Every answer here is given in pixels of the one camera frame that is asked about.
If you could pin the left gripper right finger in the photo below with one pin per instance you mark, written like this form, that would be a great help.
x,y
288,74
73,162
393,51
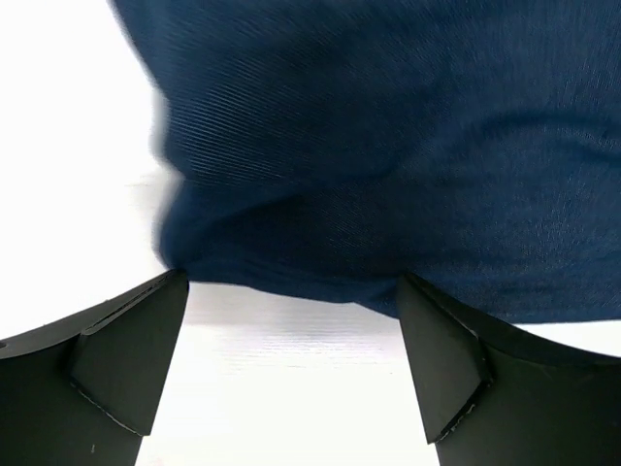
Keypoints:
x,y
492,394

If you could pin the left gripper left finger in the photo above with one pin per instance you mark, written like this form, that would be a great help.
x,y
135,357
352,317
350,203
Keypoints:
x,y
84,390

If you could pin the dark blue denim trousers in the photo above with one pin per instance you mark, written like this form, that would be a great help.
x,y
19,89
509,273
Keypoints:
x,y
326,148

